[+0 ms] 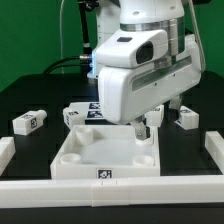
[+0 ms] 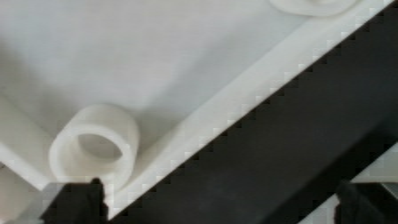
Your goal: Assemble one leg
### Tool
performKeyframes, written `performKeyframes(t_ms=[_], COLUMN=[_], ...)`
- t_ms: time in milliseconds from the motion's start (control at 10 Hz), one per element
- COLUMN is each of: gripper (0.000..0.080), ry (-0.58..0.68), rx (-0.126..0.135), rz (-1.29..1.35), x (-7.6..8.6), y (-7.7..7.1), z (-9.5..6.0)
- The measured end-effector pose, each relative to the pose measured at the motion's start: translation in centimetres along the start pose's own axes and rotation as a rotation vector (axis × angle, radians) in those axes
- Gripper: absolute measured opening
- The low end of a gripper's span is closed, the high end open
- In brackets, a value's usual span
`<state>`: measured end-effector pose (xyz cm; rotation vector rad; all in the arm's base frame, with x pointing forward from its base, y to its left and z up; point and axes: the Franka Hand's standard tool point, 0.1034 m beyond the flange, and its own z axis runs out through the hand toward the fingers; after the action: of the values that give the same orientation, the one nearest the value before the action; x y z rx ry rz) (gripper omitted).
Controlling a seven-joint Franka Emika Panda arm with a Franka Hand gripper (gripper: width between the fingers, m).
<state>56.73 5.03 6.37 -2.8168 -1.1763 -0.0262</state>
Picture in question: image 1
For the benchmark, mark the white fence bar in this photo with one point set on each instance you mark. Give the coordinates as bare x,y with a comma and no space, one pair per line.
214,143
111,192
7,151

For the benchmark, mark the white square tabletop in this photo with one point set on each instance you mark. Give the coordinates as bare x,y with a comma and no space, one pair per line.
106,151

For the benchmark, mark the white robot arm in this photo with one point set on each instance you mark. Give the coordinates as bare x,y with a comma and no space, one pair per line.
141,15

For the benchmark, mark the white right fence bar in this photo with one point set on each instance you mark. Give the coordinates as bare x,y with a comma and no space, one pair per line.
214,143

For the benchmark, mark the white fiducial marker sheet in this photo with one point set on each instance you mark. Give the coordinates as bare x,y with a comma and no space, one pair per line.
91,110

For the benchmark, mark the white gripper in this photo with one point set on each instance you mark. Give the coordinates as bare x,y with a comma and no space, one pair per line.
126,94

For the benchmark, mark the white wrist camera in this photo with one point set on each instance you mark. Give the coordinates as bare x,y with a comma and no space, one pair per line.
132,49

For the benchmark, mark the white left fence bar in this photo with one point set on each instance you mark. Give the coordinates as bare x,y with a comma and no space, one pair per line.
7,151

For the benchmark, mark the white front fence bar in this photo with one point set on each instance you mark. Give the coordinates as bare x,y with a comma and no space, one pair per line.
111,192

